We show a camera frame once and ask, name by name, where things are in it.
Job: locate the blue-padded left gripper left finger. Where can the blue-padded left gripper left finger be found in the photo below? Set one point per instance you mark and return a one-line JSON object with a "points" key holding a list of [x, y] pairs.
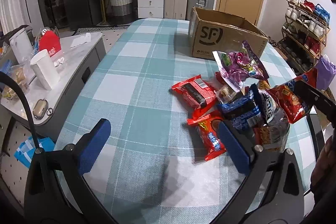
{"points": [[56, 189]]}

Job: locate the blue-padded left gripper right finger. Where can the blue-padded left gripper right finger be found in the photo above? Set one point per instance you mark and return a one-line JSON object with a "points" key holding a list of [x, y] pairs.
{"points": [[272, 190]]}

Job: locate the red chips bag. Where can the red chips bag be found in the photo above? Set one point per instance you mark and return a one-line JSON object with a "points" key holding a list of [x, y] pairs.
{"points": [[293, 106]]}

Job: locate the blue snack packet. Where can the blue snack packet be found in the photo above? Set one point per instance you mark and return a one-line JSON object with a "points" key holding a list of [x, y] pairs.
{"points": [[244, 113]]}

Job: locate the purple candy bag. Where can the purple candy bag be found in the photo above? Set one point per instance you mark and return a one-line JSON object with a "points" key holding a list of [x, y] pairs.
{"points": [[235, 66]]}

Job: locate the person right hand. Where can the person right hand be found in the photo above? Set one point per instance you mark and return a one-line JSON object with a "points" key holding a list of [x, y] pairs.
{"points": [[323, 175]]}

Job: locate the purple plastic bag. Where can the purple plastic bag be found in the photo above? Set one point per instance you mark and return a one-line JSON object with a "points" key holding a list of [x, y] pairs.
{"points": [[326, 71]]}

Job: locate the white red Korean snack bag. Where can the white red Korean snack bag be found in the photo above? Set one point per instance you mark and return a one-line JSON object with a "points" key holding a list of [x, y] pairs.
{"points": [[272, 130]]}

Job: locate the wooden shoe rack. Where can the wooden shoe rack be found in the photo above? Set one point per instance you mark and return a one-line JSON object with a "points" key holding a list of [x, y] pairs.
{"points": [[304, 34]]}

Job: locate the clear cake box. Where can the clear cake box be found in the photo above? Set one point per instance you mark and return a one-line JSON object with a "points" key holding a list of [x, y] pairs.
{"points": [[226, 94]]}

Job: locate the beige earbuds case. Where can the beige earbuds case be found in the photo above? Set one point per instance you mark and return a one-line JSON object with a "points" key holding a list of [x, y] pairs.
{"points": [[40, 109]]}

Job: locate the teal plaid tablecloth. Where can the teal plaid tablecloth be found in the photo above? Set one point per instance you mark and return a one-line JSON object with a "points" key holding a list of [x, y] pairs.
{"points": [[152, 168]]}

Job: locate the red orange snack packet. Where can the red orange snack packet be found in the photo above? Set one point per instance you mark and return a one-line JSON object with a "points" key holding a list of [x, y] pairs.
{"points": [[207, 128]]}

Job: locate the red snack packet black stripe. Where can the red snack packet black stripe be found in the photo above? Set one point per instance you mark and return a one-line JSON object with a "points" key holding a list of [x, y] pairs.
{"points": [[196, 92]]}

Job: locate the brown SF cardboard box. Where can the brown SF cardboard box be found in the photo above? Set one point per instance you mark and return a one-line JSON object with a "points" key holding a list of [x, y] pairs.
{"points": [[211, 30]]}

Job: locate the white cylindrical container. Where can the white cylindrical container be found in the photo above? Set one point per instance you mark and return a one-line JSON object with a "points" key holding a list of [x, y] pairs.
{"points": [[45, 70]]}

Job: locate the grey side cabinet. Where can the grey side cabinet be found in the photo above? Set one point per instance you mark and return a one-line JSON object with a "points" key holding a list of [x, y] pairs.
{"points": [[79, 57]]}

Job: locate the white kettle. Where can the white kettle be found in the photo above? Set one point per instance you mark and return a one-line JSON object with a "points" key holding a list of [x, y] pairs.
{"points": [[22, 42]]}

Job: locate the red gift bag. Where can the red gift bag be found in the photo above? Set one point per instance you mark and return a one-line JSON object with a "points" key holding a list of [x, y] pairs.
{"points": [[49, 40]]}

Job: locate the woven laundry basket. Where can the woven laundry basket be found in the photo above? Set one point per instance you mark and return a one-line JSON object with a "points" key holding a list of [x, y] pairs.
{"points": [[121, 7]]}

